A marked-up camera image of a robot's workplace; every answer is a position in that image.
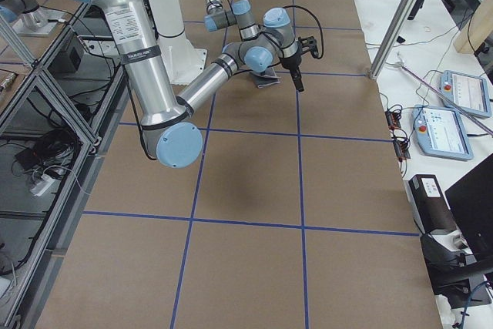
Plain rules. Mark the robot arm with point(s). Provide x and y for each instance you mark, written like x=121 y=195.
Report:
x=227 y=1
x=166 y=131

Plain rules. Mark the aluminium frame rail structure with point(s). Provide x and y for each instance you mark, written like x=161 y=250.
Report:
x=63 y=97

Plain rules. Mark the white power strip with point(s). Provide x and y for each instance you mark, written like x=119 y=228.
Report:
x=42 y=185

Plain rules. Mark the aluminium frame post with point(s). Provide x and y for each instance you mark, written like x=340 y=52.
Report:
x=390 y=37

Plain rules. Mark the pink grey-backed towel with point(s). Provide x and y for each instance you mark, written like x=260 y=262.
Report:
x=265 y=79

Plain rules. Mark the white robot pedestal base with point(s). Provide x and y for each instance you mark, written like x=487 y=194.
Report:
x=183 y=62

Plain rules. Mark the far teach pendant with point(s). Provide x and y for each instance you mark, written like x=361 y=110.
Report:
x=467 y=91

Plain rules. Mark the teach pendant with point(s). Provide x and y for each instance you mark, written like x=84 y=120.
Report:
x=441 y=133
x=467 y=91

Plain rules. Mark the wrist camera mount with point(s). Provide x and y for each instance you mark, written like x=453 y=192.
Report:
x=309 y=44

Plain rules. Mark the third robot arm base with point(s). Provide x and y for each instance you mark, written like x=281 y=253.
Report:
x=29 y=18

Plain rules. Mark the near teach pendant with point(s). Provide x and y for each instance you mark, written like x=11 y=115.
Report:
x=441 y=133

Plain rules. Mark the black box with label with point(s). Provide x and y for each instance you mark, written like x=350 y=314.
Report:
x=433 y=211

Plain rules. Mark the black monitor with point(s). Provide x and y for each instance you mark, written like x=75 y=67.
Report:
x=470 y=200

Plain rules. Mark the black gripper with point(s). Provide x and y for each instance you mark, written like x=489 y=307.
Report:
x=290 y=62

